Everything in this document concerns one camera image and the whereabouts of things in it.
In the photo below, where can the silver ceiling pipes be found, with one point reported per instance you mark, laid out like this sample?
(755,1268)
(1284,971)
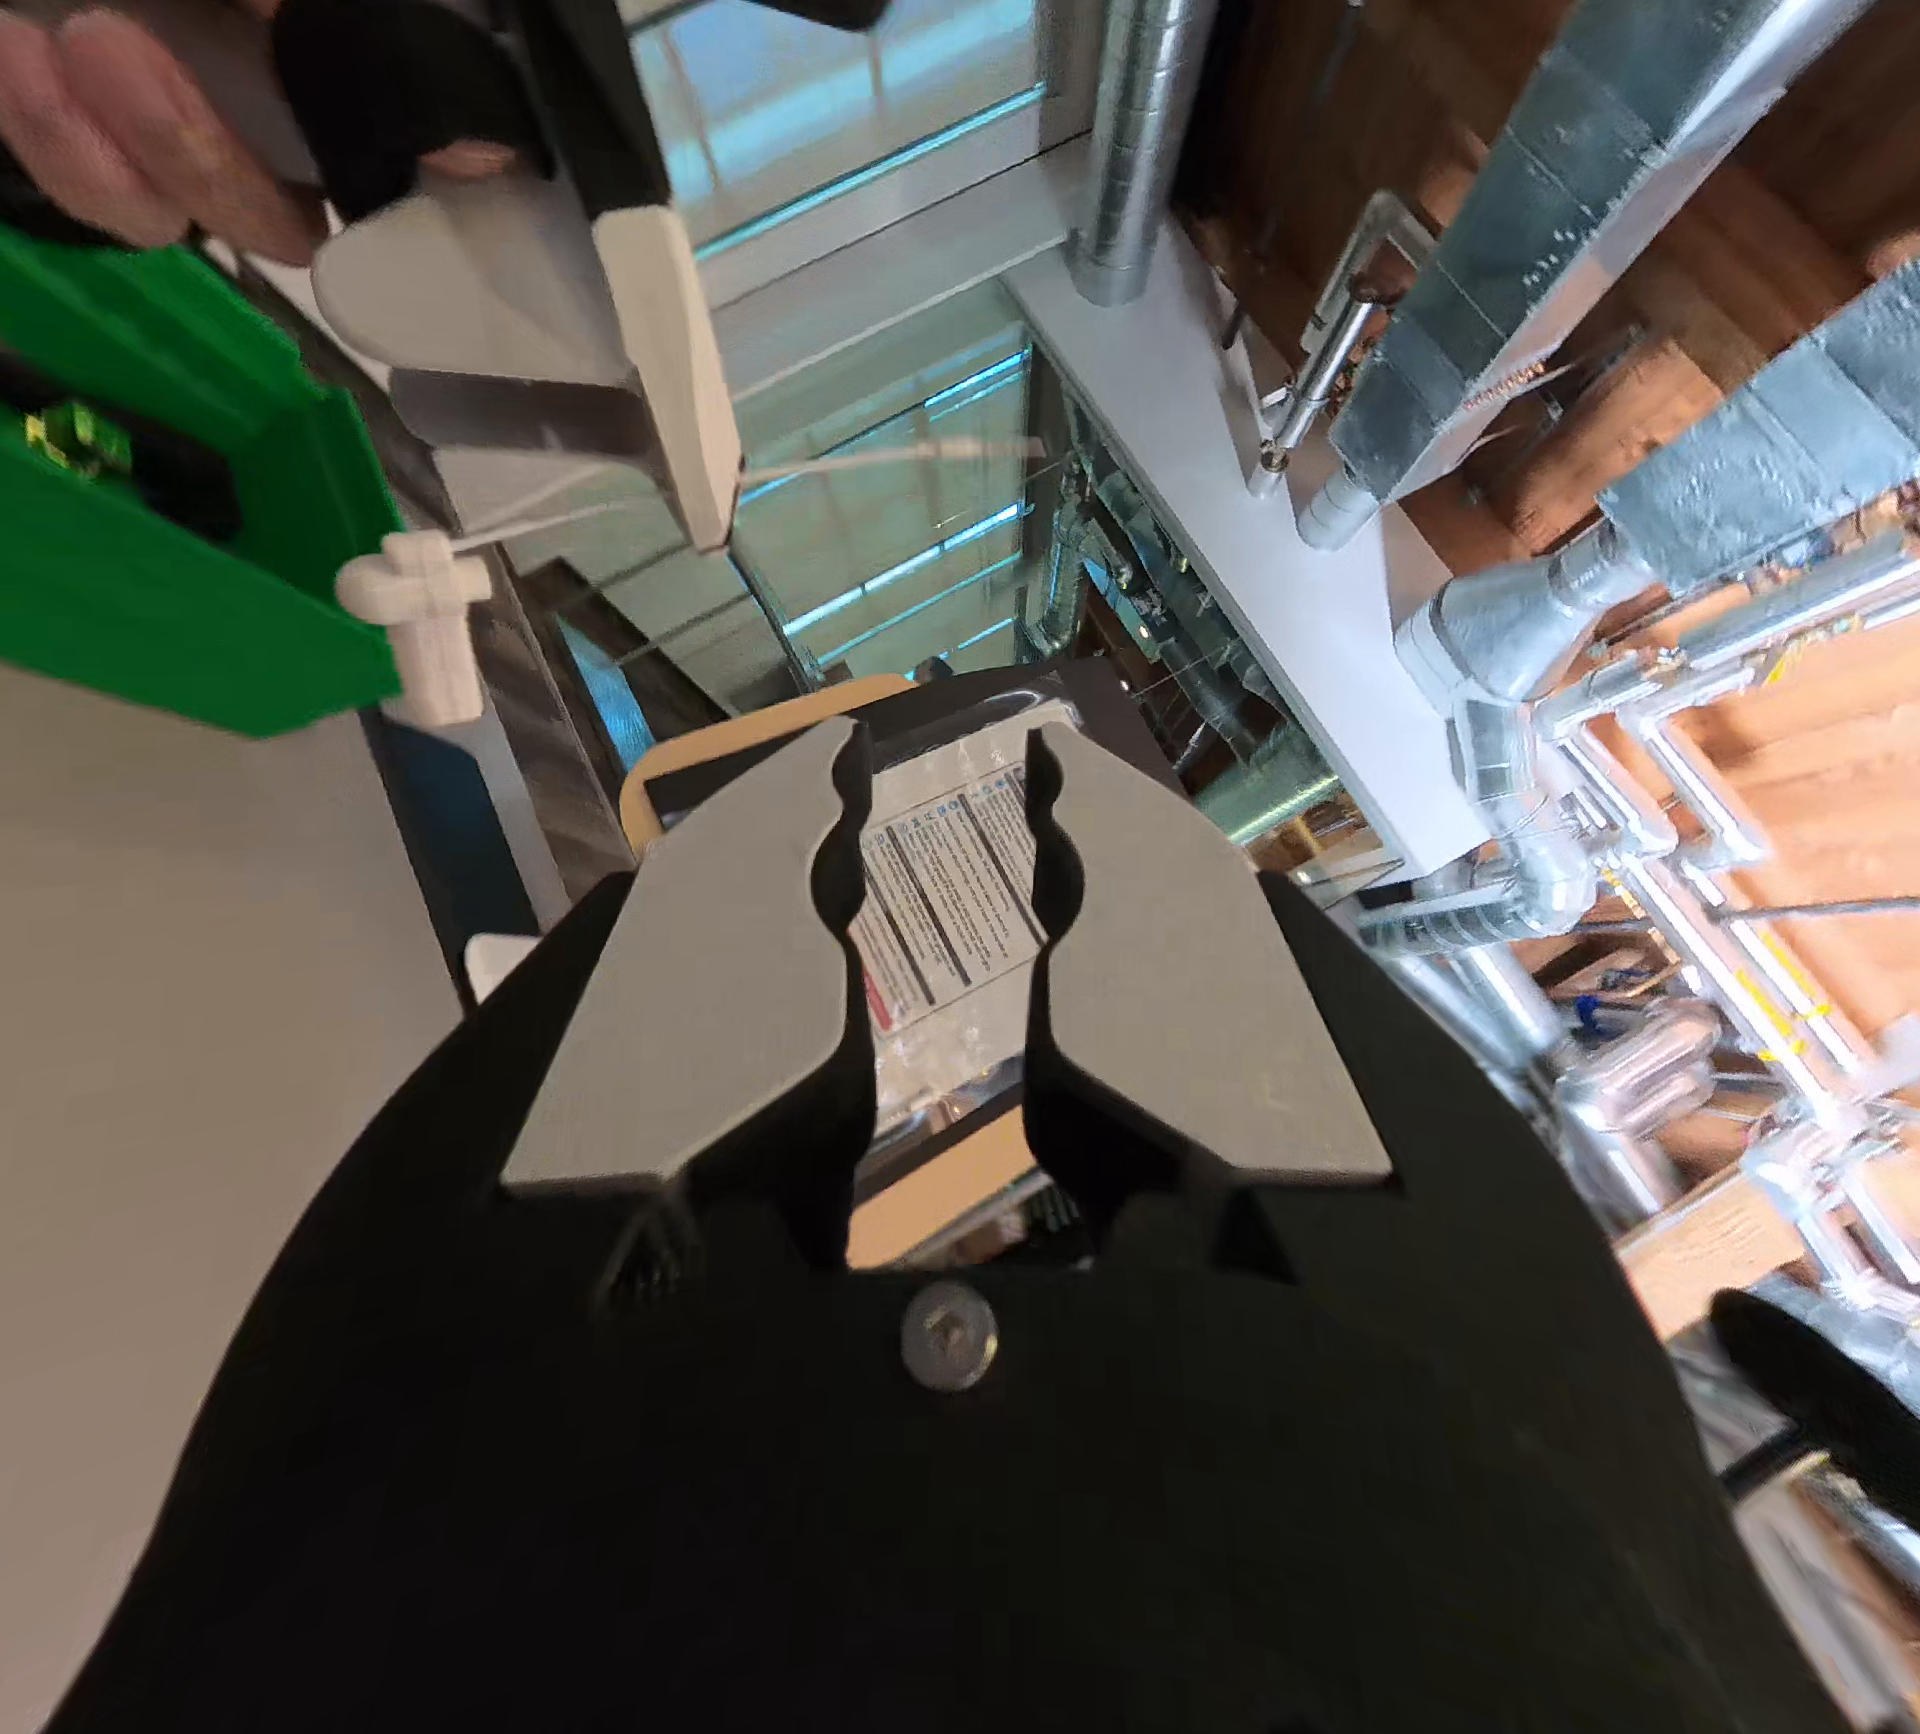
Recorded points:
(1635,774)

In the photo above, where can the white plastic hinge arm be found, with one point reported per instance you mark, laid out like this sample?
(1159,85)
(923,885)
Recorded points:
(416,616)

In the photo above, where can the glass window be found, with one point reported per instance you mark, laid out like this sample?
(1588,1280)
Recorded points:
(854,114)

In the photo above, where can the small insulated rectangular duct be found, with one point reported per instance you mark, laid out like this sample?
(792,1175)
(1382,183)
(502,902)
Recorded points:
(1770,458)

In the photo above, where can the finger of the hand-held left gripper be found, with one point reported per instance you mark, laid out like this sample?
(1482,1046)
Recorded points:
(464,294)
(669,384)

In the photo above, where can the round metal duct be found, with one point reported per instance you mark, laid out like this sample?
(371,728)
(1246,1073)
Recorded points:
(1162,39)

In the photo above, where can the wood-framed board with label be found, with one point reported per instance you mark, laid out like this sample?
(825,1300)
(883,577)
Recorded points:
(945,894)

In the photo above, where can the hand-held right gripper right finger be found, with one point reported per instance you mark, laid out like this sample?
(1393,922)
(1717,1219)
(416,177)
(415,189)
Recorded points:
(1200,1014)

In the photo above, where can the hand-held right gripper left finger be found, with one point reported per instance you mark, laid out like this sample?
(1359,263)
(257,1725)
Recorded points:
(705,999)

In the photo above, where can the person's left hand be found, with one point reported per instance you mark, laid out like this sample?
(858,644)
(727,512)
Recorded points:
(135,158)

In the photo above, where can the grey desk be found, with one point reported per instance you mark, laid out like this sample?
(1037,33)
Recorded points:
(180,1045)

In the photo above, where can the large insulated rectangular duct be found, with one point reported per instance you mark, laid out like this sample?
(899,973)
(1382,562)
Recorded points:
(1591,145)

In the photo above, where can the green plastic bin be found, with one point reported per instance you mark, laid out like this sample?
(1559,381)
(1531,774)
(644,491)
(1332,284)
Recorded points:
(165,579)

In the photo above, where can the black rounded object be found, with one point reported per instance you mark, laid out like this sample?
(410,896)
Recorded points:
(1822,1396)

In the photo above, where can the white ceiling beam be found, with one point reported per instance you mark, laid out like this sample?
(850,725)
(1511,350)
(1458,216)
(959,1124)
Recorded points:
(1244,535)

